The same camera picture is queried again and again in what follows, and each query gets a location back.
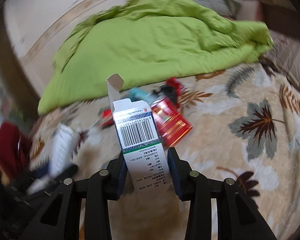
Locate white dropper bottle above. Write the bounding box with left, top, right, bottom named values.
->
left=26, top=174, right=51, bottom=195

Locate white barcode medicine box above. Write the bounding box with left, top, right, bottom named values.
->
left=106, top=74, right=172, bottom=198

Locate red cigarette pack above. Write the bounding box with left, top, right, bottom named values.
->
left=151, top=97, right=192, bottom=147

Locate black red wrapper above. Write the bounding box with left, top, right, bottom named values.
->
left=152, top=77, right=185, bottom=109

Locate teal small packet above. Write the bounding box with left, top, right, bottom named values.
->
left=128, top=87, right=155, bottom=104

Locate red cloth garment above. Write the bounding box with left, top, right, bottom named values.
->
left=0, top=122, right=32, bottom=179

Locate leaf pattern fleece blanket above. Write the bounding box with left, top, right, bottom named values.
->
left=30, top=63, right=300, bottom=239

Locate striped brown pillow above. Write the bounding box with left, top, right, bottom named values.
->
left=260, top=30, right=300, bottom=92

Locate green duvet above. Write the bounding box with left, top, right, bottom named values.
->
left=38, top=0, right=273, bottom=114

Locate dark wooden door frame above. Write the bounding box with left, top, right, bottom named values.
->
left=0, top=8, right=39, bottom=133

